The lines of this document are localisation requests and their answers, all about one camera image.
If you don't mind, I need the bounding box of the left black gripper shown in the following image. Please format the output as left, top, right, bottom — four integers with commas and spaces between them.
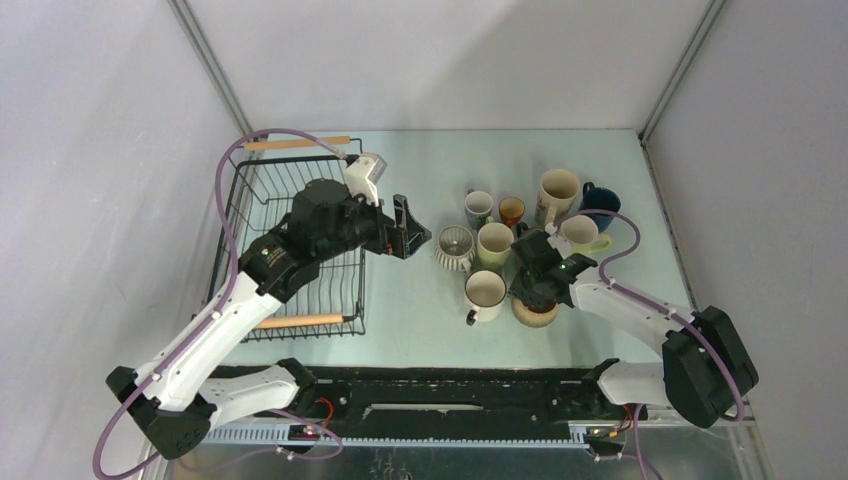
315, 184, 431, 263

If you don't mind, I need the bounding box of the peach teapot-shaped cup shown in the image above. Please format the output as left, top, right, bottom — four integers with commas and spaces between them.
511, 298, 559, 328

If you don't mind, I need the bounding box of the white ribbed mug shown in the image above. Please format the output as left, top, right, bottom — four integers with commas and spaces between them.
435, 225, 476, 275

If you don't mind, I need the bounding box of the light green cup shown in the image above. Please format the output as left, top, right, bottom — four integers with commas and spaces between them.
476, 217, 515, 270

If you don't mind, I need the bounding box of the yellow-green cup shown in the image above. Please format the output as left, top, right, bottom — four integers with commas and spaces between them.
558, 215, 612, 255

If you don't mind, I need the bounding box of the grey-blue small cup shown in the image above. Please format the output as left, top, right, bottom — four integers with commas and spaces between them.
464, 189, 494, 231

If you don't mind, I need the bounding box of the small orange cup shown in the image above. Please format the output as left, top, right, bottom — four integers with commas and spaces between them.
498, 196, 526, 228

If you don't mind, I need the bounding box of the seashell coral print mug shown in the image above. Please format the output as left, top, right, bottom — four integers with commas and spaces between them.
535, 169, 581, 227

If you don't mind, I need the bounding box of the dark blue mug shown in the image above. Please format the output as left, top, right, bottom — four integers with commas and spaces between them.
579, 182, 622, 232

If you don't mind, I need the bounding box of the mauve cup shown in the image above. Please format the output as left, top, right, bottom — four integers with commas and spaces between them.
515, 222, 535, 243

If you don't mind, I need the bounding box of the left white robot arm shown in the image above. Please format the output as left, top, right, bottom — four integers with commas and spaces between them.
106, 179, 432, 460

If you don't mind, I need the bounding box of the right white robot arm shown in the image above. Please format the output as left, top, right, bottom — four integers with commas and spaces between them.
509, 223, 759, 428

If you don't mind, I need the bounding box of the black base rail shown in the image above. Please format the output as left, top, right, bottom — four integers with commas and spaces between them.
218, 365, 651, 446

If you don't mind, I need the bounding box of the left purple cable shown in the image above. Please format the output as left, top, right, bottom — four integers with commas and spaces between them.
91, 128, 348, 480

